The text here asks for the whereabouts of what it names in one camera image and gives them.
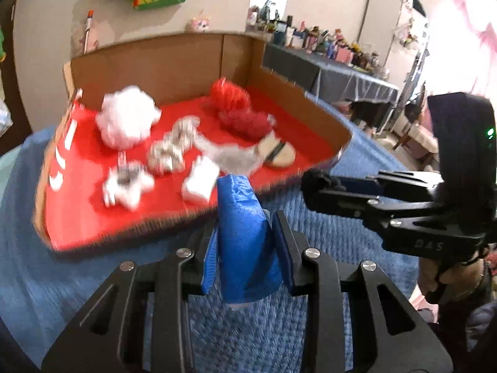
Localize red knitted yarn item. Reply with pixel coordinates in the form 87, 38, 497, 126
218, 109, 273, 141

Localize floral white scrunchie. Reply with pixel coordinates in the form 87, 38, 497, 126
148, 115, 200, 175

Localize white mesh bath pouf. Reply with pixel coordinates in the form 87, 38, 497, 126
95, 85, 162, 151

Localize table with dark cloth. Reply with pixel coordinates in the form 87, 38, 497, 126
263, 44, 399, 130

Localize black knitted soft item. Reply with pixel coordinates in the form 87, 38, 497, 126
301, 169, 346, 193

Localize pink plush toy on wall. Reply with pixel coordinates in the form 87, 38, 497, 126
188, 18, 210, 33

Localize cardboard box red lining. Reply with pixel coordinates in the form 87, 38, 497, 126
33, 33, 351, 253

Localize beige round powder puff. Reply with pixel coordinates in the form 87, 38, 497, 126
255, 132, 297, 168

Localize white wardrobe cabinet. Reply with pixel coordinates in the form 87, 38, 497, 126
359, 0, 426, 89

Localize small white soft pad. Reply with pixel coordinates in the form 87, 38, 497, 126
181, 156, 220, 204

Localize orange-red mesh bath pouf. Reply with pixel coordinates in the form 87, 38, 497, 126
210, 77, 251, 118

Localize person's right hand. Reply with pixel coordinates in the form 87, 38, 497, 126
418, 259, 485, 305

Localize orange white stick on wall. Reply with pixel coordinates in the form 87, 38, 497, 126
83, 10, 93, 55

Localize white fluffy star plush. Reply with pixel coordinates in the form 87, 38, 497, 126
102, 161, 155, 211

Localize cosmetics bottles on table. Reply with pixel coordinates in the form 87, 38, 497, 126
246, 4, 390, 81

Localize blue soft cloth pouch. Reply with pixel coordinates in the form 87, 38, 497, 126
217, 174, 282, 310

